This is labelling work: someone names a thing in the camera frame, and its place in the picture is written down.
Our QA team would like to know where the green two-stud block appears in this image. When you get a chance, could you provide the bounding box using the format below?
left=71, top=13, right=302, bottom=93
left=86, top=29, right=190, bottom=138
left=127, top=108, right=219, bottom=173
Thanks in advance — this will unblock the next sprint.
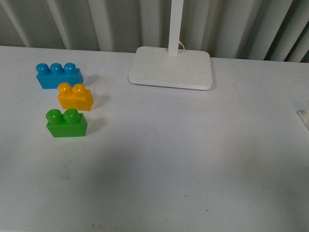
left=45, top=109, right=87, bottom=138

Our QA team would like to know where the white lamp stand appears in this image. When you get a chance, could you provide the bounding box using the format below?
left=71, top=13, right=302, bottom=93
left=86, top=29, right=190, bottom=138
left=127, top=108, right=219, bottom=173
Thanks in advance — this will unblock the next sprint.
left=128, top=0, right=212, bottom=90

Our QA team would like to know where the blue three-stud block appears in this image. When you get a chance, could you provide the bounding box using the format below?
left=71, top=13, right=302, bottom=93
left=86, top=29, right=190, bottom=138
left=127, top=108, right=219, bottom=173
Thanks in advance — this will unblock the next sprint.
left=36, top=63, right=84, bottom=89

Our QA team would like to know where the yellow two-stud block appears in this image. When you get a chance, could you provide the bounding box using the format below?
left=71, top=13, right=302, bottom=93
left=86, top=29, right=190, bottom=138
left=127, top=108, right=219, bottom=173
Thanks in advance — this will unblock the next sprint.
left=57, top=83, right=94, bottom=111

